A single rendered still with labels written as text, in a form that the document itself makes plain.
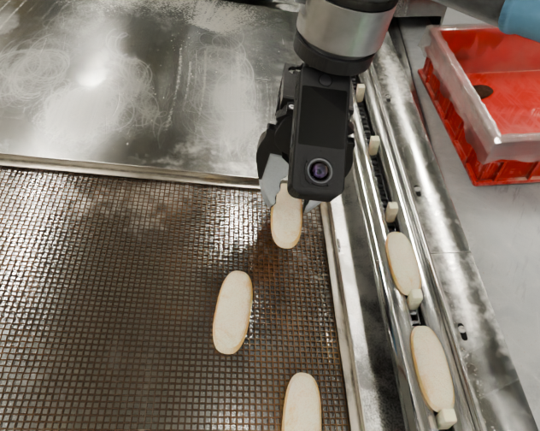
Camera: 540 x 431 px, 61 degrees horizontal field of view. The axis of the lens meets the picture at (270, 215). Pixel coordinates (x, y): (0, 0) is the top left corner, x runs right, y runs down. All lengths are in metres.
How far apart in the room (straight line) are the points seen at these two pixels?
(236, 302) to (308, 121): 0.21
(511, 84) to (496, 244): 0.41
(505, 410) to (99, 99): 0.65
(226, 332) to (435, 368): 0.24
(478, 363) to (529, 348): 0.10
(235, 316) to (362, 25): 0.30
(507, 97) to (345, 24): 0.66
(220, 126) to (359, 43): 0.36
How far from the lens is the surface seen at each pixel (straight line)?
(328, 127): 0.40
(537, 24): 0.36
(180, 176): 0.62
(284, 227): 0.52
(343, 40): 0.39
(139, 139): 0.67
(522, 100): 1.01
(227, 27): 0.94
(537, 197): 0.83
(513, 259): 0.73
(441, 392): 0.56
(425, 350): 0.57
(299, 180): 0.38
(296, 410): 0.47
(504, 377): 0.59
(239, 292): 0.51
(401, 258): 0.63
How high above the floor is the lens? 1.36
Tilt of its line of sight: 51 degrees down
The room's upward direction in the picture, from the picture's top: straight up
